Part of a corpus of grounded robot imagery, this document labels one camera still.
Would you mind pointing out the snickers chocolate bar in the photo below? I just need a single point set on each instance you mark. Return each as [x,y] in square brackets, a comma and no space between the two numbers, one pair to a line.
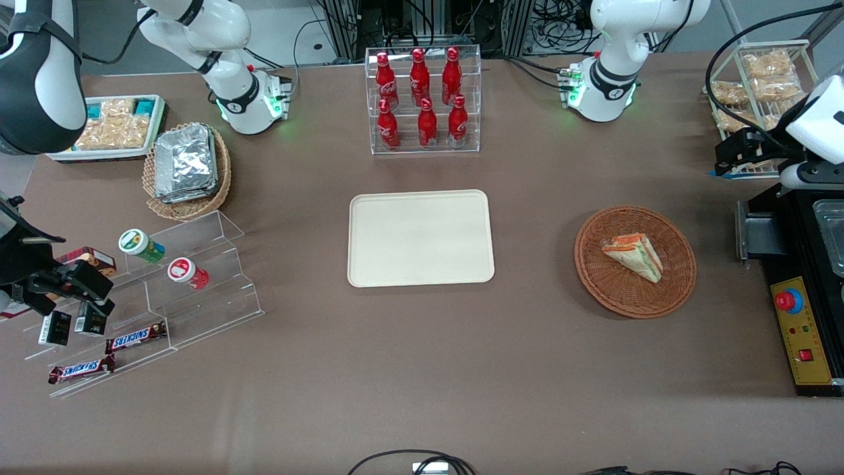
[135,337]
[80,369]

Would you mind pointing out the clear acrylic bottle rack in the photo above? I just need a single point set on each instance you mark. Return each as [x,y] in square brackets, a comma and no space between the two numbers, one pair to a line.
[475,99]

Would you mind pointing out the grey metal chute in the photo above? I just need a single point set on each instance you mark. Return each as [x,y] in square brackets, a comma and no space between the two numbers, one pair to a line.
[761,234]

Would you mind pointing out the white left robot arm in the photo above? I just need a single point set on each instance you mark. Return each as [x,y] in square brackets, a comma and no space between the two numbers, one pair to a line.
[606,86]

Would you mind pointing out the packaged snack bag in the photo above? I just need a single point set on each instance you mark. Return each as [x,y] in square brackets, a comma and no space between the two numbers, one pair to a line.
[775,89]
[728,92]
[768,63]
[735,120]

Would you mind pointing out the beige rectangular tray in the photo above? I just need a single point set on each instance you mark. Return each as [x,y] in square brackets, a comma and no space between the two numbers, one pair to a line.
[409,237]

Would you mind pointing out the black machine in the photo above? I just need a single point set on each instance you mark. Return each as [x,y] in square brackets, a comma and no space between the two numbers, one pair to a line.
[801,224]

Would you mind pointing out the teal snack pack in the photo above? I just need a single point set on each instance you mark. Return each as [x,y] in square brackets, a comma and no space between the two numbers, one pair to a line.
[95,111]
[144,106]

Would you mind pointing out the round brown wicker basket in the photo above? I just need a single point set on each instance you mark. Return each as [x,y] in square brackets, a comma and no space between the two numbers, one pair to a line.
[620,290]

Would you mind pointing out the silver foil pack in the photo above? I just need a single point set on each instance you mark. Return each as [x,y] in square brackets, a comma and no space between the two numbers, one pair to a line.
[184,158]
[191,196]

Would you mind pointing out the brown chocolate box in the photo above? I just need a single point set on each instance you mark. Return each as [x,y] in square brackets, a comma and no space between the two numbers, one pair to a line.
[92,256]

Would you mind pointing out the green lid cup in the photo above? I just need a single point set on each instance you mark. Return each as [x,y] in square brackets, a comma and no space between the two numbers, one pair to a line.
[138,244]

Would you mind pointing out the red emergency stop button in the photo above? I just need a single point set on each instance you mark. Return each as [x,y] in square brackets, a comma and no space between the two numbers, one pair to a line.
[786,301]

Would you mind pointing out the small white device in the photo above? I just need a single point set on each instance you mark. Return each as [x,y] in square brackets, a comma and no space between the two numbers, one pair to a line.
[430,468]

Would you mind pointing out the yellow control panel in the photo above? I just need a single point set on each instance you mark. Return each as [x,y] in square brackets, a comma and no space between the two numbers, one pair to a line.
[808,330]

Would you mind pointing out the red lid cup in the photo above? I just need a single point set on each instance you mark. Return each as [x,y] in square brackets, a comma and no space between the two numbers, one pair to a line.
[184,272]

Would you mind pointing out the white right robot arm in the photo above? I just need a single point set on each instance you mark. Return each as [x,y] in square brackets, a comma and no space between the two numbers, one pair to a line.
[237,99]

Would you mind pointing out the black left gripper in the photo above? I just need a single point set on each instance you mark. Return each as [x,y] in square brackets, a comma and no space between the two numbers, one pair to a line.
[770,146]

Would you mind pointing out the steel pan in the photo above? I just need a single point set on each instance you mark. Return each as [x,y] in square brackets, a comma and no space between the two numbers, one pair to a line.
[832,231]

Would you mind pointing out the clear acrylic stepped display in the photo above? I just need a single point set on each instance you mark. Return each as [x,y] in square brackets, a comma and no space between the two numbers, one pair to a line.
[198,310]

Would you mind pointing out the oval tan wicker basket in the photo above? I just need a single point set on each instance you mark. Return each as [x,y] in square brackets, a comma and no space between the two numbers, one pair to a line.
[191,210]

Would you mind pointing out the aluminium frame rack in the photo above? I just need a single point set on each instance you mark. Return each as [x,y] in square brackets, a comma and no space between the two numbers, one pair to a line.
[349,26]

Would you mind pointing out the white snack tray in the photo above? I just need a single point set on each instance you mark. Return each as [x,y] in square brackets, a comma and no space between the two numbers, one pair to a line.
[99,156]

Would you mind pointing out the triangle sandwich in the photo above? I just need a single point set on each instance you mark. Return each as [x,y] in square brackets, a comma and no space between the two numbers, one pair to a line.
[636,257]

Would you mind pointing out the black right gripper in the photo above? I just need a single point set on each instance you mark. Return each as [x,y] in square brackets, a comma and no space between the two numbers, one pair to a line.
[21,258]

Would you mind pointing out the clear cracker bag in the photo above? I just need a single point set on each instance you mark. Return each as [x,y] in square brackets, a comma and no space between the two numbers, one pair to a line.
[112,133]
[119,109]

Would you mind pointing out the small black box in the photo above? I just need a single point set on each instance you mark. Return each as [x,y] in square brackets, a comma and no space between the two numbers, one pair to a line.
[90,322]
[54,328]

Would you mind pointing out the red cola bottle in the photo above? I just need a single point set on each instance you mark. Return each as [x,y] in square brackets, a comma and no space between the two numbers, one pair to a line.
[452,74]
[386,79]
[427,125]
[457,122]
[419,76]
[388,125]

